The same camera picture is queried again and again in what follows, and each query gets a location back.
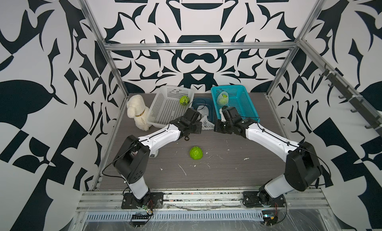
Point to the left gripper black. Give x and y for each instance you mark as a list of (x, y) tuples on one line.
[(198, 129)]

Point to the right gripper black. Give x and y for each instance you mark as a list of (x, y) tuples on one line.
[(217, 128)]

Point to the white foam net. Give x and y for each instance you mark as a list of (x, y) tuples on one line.
[(206, 124)]

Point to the green custard apple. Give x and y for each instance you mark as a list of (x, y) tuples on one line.
[(223, 100), (184, 100), (196, 153)]

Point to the white foam net sleeve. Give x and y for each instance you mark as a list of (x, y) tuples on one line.
[(220, 94)]

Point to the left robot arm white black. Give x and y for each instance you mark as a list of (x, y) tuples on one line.
[(132, 158)]

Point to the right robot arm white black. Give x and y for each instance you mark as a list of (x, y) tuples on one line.
[(302, 166)]

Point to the dark blue plastic tub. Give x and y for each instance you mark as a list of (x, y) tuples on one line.
[(197, 101)]

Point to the teal perforated plastic basket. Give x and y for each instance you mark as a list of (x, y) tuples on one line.
[(238, 98)]

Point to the white perforated plastic basket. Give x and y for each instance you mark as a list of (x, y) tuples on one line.
[(166, 105)]

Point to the patterned small pouch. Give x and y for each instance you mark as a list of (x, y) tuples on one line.
[(153, 154)]

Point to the white plush dog toy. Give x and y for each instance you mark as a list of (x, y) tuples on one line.
[(137, 110)]

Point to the right green circuit board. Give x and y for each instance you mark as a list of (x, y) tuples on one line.
[(269, 218)]

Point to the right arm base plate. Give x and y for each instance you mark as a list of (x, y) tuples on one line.
[(258, 199)]

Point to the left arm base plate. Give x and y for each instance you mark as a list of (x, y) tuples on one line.
[(150, 200)]

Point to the black wall hook rail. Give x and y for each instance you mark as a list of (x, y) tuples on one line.
[(359, 103)]

